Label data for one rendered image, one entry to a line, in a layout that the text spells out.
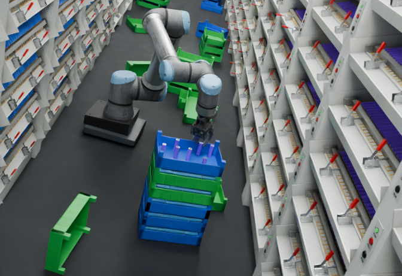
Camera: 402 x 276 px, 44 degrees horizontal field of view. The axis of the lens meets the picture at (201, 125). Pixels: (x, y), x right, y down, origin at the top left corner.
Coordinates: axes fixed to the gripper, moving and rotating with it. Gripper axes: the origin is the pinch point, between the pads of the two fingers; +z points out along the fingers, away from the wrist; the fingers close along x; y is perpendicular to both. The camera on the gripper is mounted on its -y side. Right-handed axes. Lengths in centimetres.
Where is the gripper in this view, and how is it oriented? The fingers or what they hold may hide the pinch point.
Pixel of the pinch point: (201, 142)
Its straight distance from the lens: 233.0
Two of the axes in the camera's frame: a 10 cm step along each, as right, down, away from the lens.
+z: -1.4, 7.6, 6.4
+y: -4.4, 5.3, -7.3
